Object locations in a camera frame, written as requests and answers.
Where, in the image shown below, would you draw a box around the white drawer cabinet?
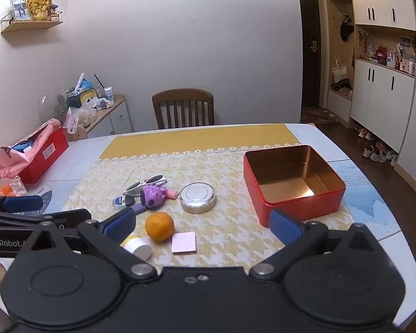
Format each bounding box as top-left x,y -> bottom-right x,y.
73,94 -> 133,138

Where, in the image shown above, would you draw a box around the white sunglasses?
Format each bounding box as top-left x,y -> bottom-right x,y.
121,175 -> 170,196

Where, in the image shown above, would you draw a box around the red metal tin box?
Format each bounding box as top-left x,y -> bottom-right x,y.
243,145 -> 346,228

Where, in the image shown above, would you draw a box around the brown wooden chair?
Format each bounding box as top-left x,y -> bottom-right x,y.
152,88 -> 215,130

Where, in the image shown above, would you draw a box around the purple spiky toy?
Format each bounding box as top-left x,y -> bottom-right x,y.
140,185 -> 167,211

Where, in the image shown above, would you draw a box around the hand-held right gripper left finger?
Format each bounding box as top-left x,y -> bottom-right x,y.
17,207 -> 157,281

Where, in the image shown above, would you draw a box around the wooden wall shelf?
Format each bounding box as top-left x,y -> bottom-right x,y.
0,20 -> 63,36

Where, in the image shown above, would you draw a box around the pink sticky note pad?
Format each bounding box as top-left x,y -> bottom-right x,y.
171,232 -> 197,253

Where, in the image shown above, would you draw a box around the small blue and white bottle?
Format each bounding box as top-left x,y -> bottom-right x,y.
112,196 -> 136,211

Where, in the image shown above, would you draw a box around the pink plastic bag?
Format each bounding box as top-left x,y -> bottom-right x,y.
0,118 -> 62,183

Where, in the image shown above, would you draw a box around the small photo frame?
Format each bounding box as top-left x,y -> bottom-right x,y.
9,0 -> 32,21

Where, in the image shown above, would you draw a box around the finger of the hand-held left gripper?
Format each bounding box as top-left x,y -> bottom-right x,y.
0,209 -> 92,231
0,194 -> 44,213

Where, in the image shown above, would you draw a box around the beige tote bag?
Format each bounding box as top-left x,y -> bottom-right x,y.
332,58 -> 350,84

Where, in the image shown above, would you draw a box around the red cardboard box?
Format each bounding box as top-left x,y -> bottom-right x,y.
18,127 -> 70,185

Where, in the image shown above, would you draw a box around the round silver metal tin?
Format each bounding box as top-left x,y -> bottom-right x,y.
179,182 -> 217,215

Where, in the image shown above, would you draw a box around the white and pink sneakers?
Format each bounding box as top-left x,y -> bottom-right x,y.
362,145 -> 389,163

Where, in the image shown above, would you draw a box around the white jar with yellow lid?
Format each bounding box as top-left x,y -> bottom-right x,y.
121,235 -> 152,261

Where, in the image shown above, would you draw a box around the orange snack packet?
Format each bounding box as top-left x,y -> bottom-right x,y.
0,179 -> 26,197

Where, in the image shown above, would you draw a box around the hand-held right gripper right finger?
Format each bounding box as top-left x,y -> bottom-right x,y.
250,209 -> 385,280

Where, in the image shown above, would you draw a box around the dark entrance door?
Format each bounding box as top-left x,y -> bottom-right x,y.
297,0 -> 323,110

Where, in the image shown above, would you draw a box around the orange fruit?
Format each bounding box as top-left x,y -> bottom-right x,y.
144,212 -> 175,242

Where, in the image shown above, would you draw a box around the white lower cabinet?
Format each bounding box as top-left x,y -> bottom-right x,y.
350,58 -> 416,153

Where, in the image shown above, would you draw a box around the gold ornament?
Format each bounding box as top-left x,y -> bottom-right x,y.
27,0 -> 53,21

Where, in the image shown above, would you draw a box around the blue and yellow toy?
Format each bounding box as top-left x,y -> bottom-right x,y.
66,79 -> 98,110

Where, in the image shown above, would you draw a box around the clear plastic bag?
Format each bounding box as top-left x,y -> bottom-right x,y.
64,105 -> 98,130

